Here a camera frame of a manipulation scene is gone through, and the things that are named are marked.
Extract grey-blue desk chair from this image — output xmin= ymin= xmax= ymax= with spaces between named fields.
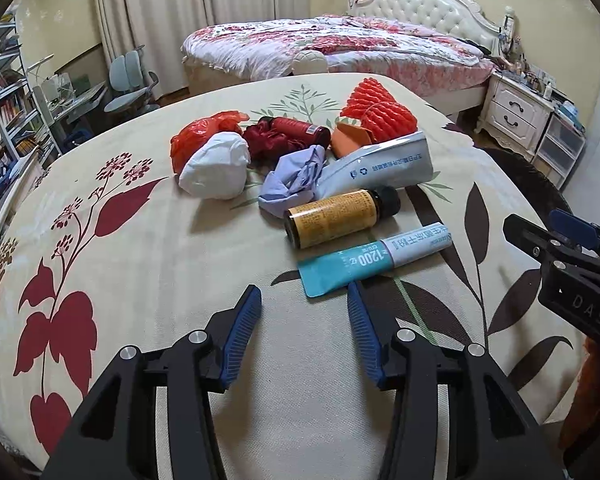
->
xmin=102 ymin=50 xmax=161 ymax=113

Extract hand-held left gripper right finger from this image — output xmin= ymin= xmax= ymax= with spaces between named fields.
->
xmin=346 ymin=280 xmax=566 ymax=480

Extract grey study desk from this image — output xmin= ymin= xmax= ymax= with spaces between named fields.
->
xmin=32 ymin=72 xmax=108 ymax=136

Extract orange-red plastic bag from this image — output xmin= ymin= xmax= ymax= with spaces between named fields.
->
xmin=170 ymin=111 xmax=251 ymax=173

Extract white nightstand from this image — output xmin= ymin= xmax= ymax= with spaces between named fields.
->
xmin=477 ymin=71 xmax=556 ymax=148

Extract cream curtains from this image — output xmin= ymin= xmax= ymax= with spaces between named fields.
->
xmin=92 ymin=0 xmax=311 ymax=96

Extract orange cloth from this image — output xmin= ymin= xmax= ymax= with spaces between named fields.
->
xmin=560 ymin=335 xmax=600 ymax=456

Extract white bookshelf with books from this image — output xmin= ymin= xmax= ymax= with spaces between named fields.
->
xmin=0 ymin=7 xmax=63 ymax=161

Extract floral quilt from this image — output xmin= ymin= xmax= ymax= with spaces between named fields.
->
xmin=181 ymin=16 xmax=496 ymax=81

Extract red cylindrical can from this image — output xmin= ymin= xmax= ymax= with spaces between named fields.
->
xmin=272 ymin=116 xmax=332 ymax=151

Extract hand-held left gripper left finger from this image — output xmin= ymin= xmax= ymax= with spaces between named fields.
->
xmin=40 ymin=284 xmax=263 ymax=480

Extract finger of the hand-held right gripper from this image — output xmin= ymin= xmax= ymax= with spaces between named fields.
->
xmin=503 ymin=213 xmax=562 ymax=267
xmin=548 ymin=208 xmax=600 ymax=263

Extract white curved bed rail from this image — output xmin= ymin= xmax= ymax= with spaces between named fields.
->
xmin=0 ymin=157 xmax=48 ymax=261

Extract large white tube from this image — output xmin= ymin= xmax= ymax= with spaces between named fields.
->
xmin=314 ymin=130 xmax=434 ymax=201

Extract white plastic bag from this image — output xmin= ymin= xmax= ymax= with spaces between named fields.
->
xmin=178 ymin=131 xmax=252 ymax=201

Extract white bed with tufted headboard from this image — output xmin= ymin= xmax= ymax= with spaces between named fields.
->
xmin=184 ymin=0 xmax=504 ymax=113

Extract cream tufted round cushion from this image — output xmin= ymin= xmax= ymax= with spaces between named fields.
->
xmin=291 ymin=50 xmax=328 ymax=78

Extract teal white toothpaste tube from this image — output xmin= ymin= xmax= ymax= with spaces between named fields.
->
xmin=298 ymin=222 xmax=453 ymax=298

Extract clear plastic drawer unit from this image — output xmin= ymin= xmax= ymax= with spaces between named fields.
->
xmin=535 ymin=110 xmax=588 ymax=191

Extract leaf print bed sheet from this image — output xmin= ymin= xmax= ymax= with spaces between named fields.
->
xmin=0 ymin=74 xmax=588 ymax=461

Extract amber bottle with yellow label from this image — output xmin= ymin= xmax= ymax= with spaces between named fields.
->
xmin=283 ymin=186 xmax=400 ymax=250

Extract dark red satin cloth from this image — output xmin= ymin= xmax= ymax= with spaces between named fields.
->
xmin=242 ymin=116 xmax=301 ymax=163

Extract lavender cloth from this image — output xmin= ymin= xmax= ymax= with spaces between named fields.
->
xmin=257 ymin=144 xmax=327 ymax=218

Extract cluster of small bottles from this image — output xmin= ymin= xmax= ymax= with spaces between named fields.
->
xmin=500 ymin=5 xmax=571 ymax=96

